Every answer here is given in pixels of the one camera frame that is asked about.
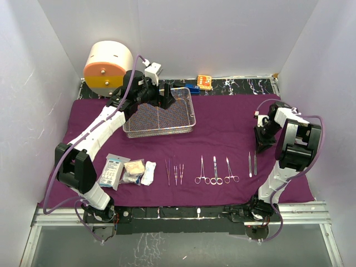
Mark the beige bandage roll packet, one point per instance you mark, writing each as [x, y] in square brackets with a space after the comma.
[135, 167]

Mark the blue black stapler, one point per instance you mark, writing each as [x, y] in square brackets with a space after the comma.
[194, 89]

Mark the orange small box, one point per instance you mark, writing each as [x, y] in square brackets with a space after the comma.
[204, 82]

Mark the wide metal tweezers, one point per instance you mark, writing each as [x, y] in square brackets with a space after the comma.
[175, 174]

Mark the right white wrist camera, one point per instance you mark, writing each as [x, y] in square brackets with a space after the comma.
[261, 119]

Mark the round white drawer box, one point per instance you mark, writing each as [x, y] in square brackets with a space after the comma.
[106, 66]

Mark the white gauze packet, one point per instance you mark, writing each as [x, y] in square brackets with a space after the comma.
[112, 171]

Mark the metal scalpel handle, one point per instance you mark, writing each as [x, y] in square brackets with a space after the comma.
[250, 165]
[255, 164]

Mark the wire mesh metal tray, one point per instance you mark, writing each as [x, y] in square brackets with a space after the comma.
[153, 121]

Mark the metal surgical scissors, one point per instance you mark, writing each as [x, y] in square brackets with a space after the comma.
[216, 180]

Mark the purple cloth wrap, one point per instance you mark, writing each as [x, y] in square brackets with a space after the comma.
[224, 128]

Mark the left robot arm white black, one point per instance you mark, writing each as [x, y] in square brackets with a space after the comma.
[74, 161]

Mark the metal forceps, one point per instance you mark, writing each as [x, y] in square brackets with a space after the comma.
[230, 177]
[202, 176]

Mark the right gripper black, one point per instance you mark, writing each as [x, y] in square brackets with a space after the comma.
[262, 144]

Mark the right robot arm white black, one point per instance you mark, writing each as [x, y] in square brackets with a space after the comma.
[297, 144]

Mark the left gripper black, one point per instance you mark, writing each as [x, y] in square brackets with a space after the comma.
[159, 100]

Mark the small blue white packet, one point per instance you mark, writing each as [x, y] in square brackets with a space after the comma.
[128, 178]

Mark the black base frame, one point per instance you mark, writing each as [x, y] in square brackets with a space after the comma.
[231, 219]

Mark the thin metal tweezers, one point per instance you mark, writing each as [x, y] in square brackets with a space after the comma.
[167, 165]

